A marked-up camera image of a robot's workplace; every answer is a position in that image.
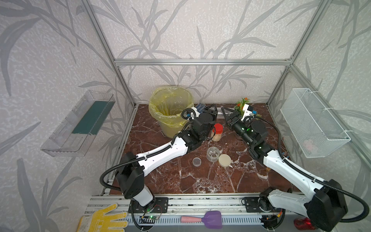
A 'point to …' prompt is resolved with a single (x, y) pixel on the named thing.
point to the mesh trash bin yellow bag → (166, 105)
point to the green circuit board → (153, 217)
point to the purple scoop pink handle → (212, 219)
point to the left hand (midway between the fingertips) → (219, 107)
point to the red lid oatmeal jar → (218, 130)
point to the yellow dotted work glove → (101, 221)
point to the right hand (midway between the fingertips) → (221, 110)
